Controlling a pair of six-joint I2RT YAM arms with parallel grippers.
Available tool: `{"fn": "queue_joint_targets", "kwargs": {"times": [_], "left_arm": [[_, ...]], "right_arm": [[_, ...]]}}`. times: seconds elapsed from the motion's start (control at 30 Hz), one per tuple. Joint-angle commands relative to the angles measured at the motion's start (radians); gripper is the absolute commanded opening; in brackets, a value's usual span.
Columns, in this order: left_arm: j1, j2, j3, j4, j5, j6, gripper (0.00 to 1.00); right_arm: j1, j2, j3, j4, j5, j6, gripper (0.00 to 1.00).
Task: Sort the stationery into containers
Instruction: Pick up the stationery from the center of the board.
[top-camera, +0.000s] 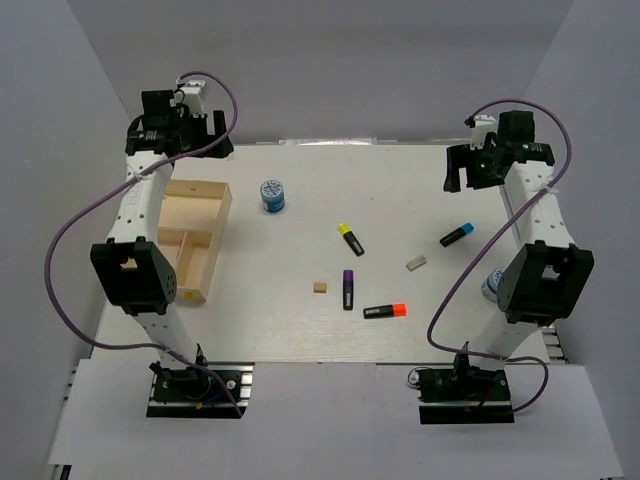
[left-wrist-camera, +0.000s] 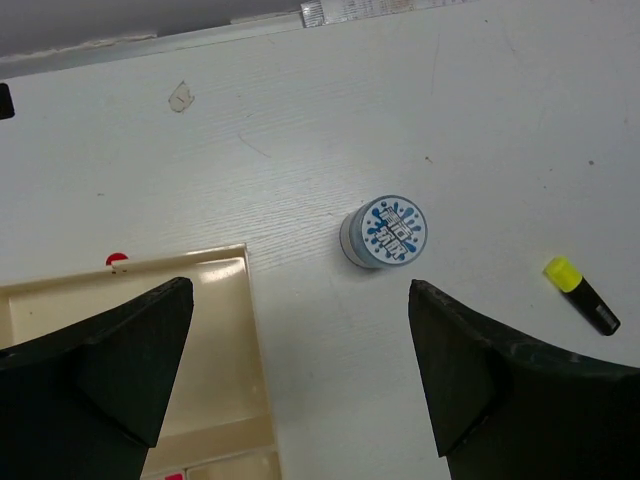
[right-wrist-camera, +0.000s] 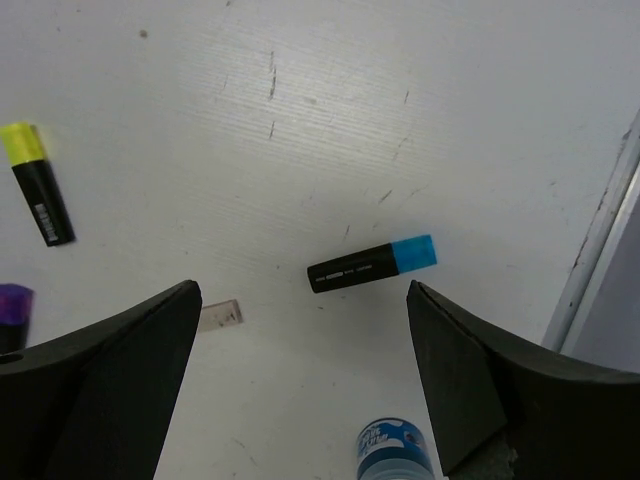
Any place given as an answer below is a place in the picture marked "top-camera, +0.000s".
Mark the blue cap highlighter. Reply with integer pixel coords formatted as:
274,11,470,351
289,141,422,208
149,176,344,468
439,223,474,247

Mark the blue slime jar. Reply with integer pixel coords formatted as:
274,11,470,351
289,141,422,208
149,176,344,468
481,268,504,303
260,180,285,213

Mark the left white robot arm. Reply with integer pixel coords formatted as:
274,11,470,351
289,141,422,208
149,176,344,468
90,80,233,369

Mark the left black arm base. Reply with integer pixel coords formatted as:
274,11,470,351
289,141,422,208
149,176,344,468
146,362,254,419

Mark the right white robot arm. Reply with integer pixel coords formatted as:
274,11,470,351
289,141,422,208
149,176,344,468
444,110,594,399

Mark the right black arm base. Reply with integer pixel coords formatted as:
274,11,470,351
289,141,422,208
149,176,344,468
407,367,514,425

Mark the wooden compartment tray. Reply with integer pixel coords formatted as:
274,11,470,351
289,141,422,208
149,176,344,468
158,180,233,306

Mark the grey white eraser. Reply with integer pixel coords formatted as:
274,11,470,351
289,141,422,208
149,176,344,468
406,255,427,272

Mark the yellow cap highlighter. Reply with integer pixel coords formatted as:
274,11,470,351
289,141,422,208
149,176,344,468
338,223,365,257

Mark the orange cap highlighter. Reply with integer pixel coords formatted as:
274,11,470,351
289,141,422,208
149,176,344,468
363,303,407,319

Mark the purple cap highlighter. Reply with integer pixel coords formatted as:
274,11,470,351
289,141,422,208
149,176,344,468
342,270,354,311

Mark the small tan eraser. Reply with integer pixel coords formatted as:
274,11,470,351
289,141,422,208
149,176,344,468
313,282,327,293

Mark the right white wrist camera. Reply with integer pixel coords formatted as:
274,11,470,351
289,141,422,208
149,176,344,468
464,114,498,150

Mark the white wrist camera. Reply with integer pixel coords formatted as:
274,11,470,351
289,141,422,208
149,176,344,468
464,114,498,150
174,80,207,117

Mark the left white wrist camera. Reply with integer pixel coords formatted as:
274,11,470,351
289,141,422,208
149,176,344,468
174,80,207,117

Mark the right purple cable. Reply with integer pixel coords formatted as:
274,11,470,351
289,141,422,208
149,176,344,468
426,98,574,414

